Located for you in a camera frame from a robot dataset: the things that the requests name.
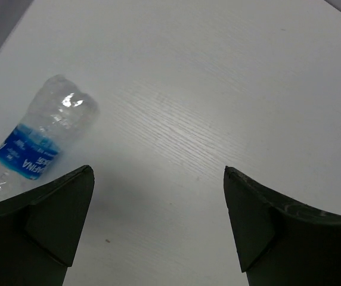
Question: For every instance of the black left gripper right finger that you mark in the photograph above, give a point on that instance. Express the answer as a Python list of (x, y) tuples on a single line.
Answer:
[(279, 240)]

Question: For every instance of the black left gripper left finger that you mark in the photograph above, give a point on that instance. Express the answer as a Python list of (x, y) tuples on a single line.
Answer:
[(40, 229)]

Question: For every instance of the water bottle with blue label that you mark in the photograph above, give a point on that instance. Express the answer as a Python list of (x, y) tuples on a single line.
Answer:
[(59, 114)]

